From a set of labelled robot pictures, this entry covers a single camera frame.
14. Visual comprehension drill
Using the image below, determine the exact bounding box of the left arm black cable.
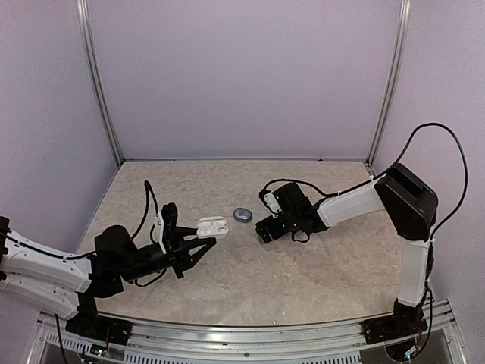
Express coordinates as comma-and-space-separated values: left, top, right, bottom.
0, 180, 164, 262

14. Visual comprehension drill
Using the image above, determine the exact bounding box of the aluminium corner post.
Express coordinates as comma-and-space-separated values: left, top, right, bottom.
365, 0, 411, 171
76, 0, 124, 169

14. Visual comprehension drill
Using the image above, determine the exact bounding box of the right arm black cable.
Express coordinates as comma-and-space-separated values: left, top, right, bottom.
261, 122, 470, 243

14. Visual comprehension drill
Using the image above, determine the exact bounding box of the purple earbud charging case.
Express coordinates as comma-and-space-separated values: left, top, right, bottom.
233, 207, 253, 223

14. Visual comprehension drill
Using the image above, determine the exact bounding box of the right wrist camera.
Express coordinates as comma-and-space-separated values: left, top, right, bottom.
258, 189, 282, 215

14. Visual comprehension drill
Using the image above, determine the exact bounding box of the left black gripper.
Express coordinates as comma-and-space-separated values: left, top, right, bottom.
119, 226, 215, 282

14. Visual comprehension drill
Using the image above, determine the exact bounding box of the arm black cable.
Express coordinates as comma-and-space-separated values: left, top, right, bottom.
0, 180, 164, 262
261, 122, 470, 243

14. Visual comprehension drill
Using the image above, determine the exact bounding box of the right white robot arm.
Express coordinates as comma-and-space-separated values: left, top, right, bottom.
255, 163, 438, 337

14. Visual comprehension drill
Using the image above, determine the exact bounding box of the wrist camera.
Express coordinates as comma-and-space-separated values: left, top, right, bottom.
155, 202, 178, 255
258, 189, 282, 215

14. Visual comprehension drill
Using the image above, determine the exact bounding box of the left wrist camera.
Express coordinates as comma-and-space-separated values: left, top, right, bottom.
155, 202, 178, 255

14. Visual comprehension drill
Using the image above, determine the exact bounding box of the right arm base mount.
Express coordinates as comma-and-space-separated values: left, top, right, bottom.
361, 298, 428, 345

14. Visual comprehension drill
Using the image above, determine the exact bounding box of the right aluminium corner post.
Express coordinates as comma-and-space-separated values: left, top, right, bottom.
365, 0, 411, 171

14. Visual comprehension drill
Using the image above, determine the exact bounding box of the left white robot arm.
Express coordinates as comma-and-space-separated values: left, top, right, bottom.
1, 218, 217, 337

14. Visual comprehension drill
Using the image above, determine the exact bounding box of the white earbud charging case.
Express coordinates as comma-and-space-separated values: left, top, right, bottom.
196, 216, 230, 239

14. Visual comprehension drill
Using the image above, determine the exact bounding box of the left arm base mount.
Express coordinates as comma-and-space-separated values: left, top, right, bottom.
66, 293, 133, 346

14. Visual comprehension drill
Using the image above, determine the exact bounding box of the left aluminium corner post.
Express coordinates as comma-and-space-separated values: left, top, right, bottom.
76, 0, 124, 169

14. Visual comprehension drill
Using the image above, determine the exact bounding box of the aluminium front rail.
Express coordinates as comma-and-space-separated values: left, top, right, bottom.
26, 301, 471, 364

